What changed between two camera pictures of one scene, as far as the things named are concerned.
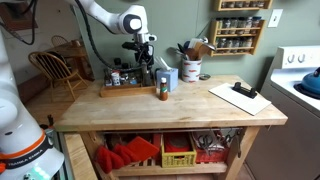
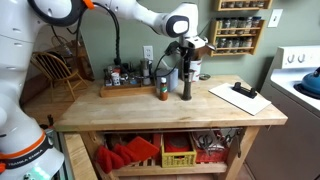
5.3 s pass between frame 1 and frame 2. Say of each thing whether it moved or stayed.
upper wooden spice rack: stayed
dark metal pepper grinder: moved
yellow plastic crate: stayed
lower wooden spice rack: stayed
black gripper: moved
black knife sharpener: stayed
